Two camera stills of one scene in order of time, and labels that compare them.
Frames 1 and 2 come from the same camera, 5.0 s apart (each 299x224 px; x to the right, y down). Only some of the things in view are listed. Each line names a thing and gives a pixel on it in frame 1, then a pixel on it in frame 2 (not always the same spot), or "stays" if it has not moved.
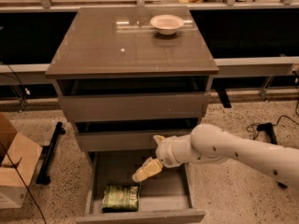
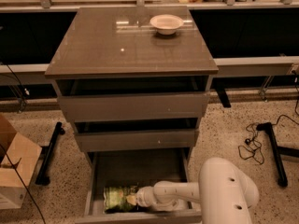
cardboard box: (19, 157) stays
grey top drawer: (138, 99) stays
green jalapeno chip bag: (121, 198) stays
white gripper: (165, 153) → (144, 196)
